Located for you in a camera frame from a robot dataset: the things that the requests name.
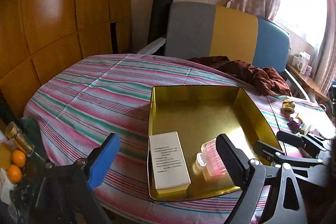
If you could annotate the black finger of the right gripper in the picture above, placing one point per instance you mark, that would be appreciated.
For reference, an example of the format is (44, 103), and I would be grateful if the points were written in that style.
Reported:
(312, 144)
(273, 154)

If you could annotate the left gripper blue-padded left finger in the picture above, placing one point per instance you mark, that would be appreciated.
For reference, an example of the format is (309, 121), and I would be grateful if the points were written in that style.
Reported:
(100, 160)

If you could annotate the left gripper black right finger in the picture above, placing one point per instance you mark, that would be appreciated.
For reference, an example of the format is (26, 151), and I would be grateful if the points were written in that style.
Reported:
(234, 160)

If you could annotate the pink plastic hair roller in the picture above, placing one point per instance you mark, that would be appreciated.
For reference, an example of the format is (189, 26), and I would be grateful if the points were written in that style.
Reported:
(214, 164)

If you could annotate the purple snack packet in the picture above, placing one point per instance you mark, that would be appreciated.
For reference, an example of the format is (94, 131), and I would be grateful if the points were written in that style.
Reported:
(294, 125)

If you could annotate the small clear plastic cup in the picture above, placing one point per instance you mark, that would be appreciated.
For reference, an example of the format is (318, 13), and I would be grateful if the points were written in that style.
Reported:
(200, 161)

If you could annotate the striped pink green tablecloth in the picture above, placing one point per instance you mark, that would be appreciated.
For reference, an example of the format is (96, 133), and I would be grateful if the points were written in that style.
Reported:
(77, 109)

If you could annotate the gold metal tray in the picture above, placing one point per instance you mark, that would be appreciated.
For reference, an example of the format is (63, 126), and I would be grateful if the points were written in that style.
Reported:
(199, 113)

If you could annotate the white rectangular box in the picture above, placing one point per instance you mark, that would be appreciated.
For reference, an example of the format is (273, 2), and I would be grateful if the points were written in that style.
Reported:
(168, 163)

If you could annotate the wooden side shelf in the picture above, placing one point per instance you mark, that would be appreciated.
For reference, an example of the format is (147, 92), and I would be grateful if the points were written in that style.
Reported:
(308, 83)

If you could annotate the dark red cloth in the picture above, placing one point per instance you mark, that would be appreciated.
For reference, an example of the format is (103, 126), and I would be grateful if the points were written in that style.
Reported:
(266, 81)

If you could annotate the upper orange fruit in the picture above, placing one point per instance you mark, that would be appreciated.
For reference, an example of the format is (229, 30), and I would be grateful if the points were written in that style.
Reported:
(19, 158)

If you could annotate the orange fruit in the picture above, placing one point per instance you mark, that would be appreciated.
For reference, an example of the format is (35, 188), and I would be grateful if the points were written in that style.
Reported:
(14, 174)
(19, 158)

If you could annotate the white boxes on shelf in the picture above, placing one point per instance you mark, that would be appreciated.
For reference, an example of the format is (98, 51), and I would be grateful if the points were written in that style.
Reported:
(301, 62)

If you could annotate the lower orange fruit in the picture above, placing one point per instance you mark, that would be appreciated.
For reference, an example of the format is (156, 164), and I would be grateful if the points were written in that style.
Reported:
(14, 174)

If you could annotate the glass bottle gold cap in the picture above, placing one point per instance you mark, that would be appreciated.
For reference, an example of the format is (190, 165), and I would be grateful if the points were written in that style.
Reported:
(14, 133)

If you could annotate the grey yellow blue chair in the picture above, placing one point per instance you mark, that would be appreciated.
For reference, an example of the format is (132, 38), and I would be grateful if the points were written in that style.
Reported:
(197, 29)

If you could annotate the wooden wardrobe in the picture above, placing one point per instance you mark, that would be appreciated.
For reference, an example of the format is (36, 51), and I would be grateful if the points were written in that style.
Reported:
(41, 38)

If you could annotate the black rolled mat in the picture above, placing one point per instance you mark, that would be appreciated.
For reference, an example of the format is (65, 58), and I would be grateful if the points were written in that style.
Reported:
(158, 20)

